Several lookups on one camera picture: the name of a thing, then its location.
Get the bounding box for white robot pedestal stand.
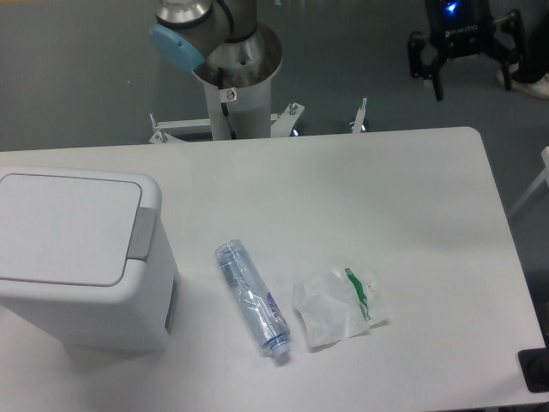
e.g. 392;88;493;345
148;64;369;145

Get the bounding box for crushed clear plastic bottle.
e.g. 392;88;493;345
214;239;291;366

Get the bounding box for white push-lid trash can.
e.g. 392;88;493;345
1;166;179;351

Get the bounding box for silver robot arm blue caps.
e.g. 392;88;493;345
150;1;528;100

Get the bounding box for white sneaker of person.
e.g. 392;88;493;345
510;64;548;100

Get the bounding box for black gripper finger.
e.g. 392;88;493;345
484;9;528;90
407;30;451;102

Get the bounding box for black device at table corner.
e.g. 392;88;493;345
518;348;548;393

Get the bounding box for white furniture frame right edge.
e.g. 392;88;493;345
508;147;548;221

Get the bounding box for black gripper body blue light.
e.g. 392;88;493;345
424;0;495;58

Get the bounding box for clear plastic bag green print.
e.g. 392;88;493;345
293;265;389;349

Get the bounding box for black cable on pedestal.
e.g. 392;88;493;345
217;67;238;140

